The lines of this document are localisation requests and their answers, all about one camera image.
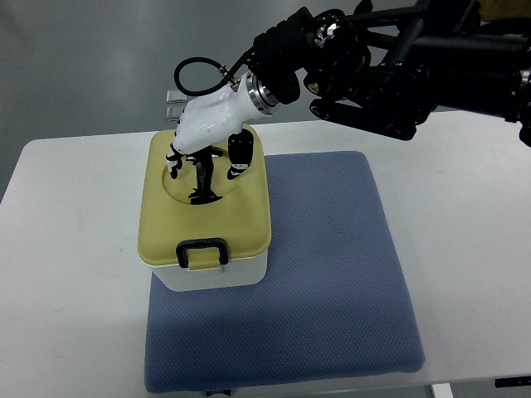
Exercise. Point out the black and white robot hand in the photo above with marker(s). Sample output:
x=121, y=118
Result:
x=208, y=120

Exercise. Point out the black lid handle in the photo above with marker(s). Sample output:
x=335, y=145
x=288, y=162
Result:
x=203, y=162

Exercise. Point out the yellow storage box lid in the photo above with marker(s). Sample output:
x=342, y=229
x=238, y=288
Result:
x=235, y=210

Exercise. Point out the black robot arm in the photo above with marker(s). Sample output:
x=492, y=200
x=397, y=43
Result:
x=379, y=71

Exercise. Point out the white storage box base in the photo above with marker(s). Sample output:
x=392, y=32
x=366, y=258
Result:
x=237, y=272

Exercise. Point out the cardboard box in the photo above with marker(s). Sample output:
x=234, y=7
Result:
x=496, y=10

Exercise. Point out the upper floor socket plate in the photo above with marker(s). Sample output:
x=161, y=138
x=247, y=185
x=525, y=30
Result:
x=174, y=96

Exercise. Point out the blue front latch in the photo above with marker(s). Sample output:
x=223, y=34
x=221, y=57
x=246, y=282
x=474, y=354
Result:
x=217, y=243

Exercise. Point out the blue mesh cushion mat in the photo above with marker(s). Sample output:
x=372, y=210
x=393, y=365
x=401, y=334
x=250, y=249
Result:
x=333, y=302

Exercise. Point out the black table control panel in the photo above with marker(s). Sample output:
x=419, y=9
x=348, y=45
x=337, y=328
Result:
x=511, y=382

